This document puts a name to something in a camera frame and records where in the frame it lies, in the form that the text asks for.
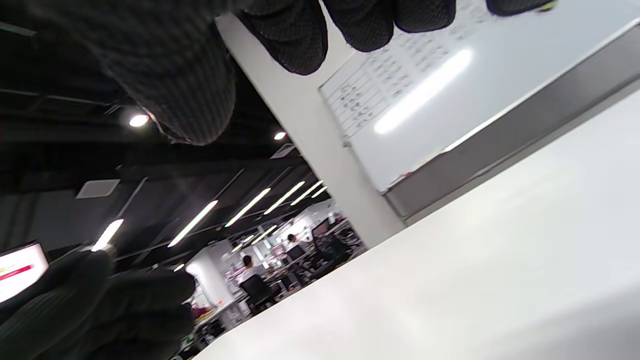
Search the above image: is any person's left hand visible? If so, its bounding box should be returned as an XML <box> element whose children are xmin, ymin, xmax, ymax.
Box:
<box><xmin>0</xmin><ymin>250</ymin><xmax>197</xmax><ymax>360</ymax></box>

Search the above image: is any person's right hand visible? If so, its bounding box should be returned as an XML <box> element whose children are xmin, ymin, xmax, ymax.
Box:
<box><xmin>50</xmin><ymin>0</ymin><xmax>557</xmax><ymax>147</ymax></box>

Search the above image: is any lit computer monitor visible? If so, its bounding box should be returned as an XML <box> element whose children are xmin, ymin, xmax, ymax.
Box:
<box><xmin>0</xmin><ymin>240</ymin><xmax>50</xmax><ymax>304</ymax></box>

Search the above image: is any row of ceiling strip lights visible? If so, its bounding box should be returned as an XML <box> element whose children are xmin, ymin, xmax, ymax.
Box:
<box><xmin>91</xmin><ymin>180</ymin><xmax>329</xmax><ymax>273</ymax></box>

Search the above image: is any black desk chair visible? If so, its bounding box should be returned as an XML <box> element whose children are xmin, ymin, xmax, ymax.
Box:
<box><xmin>239</xmin><ymin>275</ymin><xmax>275</xmax><ymax>308</ymax></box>

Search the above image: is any whiteboard on metal stand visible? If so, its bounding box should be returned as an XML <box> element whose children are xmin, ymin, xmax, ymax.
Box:
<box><xmin>318</xmin><ymin>0</ymin><xmax>640</xmax><ymax>196</ymax></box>

